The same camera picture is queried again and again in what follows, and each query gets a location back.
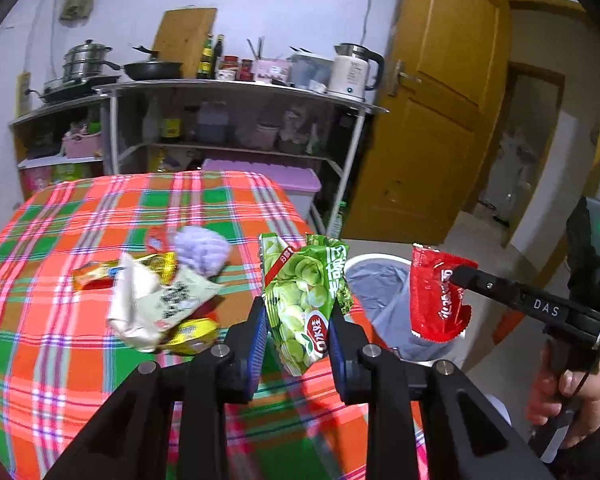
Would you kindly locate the pink utensil holder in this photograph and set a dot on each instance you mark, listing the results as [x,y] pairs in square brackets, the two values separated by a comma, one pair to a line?
[271,71]

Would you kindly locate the pink plastic basket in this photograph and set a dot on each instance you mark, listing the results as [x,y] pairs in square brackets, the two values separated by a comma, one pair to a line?
[80,145]

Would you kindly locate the wooden cutting board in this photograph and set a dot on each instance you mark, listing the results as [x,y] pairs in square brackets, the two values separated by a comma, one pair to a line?
[181,36]

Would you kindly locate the clear plastic container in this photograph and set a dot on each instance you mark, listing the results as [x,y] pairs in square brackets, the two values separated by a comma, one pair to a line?
[309,71]

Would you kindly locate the yellow small packet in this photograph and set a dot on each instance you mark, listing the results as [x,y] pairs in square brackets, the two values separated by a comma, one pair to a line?
[191,337]

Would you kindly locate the purple crumpled tissue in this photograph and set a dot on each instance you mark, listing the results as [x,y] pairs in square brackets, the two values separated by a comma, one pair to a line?
[202,250]

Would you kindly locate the green bean snack bag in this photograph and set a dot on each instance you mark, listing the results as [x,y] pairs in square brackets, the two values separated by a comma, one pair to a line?
[301,287]

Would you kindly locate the red lid jar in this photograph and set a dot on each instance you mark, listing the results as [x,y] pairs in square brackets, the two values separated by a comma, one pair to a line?
[228,68]

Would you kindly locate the cream crumpled bag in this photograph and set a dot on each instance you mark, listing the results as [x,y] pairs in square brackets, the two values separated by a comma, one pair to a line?
[122,316]

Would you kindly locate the dark sauce bottle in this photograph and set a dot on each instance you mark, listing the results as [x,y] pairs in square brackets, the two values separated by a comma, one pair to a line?
[217,55]

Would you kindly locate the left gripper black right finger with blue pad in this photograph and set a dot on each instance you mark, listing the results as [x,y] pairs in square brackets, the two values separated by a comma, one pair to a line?
[465,435]

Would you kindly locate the purple storage box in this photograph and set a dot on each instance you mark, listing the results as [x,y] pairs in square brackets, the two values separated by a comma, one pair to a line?
[300,184]

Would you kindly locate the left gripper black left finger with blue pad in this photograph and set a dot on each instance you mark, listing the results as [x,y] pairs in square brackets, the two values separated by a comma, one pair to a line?
[128,437]

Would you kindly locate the metal kitchen shelf rack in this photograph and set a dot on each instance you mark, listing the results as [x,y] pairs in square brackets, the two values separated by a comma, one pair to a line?
[178,124]

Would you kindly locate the plaid tablecloth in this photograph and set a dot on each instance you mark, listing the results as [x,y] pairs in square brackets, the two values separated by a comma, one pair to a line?
[59,361]

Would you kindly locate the green oil bottle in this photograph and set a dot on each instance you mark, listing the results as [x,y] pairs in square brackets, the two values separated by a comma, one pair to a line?
[204,67]

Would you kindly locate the yellow wooden door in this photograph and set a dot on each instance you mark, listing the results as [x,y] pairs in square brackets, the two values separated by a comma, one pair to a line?
[446,78]

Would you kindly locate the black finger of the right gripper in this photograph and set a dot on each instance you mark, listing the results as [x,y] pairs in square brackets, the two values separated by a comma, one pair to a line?
[553,311]

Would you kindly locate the white electric kettle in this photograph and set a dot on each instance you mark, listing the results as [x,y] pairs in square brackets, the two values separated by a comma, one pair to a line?
[350,71]

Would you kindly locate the steel steamer pot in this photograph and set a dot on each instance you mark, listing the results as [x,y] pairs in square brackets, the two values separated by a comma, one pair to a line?
[86,60]

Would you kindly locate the black induction cooker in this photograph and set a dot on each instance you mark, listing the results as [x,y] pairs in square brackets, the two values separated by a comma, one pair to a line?
[75,89]

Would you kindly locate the orange gold candy wrapper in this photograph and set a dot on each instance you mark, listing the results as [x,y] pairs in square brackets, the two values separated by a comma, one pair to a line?
[155,269]

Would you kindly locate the wooden side cabinet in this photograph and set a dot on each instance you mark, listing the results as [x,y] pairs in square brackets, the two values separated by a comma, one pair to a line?
[37,138]

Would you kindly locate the white trash bin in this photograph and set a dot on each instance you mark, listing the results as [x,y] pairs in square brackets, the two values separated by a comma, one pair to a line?
[381,283]

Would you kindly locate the black frying pan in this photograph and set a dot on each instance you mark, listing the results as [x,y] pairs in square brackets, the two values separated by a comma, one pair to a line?
[153,68]

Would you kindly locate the red snack wrapper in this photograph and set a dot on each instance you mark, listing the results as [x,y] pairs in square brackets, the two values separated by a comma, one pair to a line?
[437,309]

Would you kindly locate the white printed snack bag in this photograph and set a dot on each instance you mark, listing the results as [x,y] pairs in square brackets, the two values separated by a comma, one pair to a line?
[169,305]

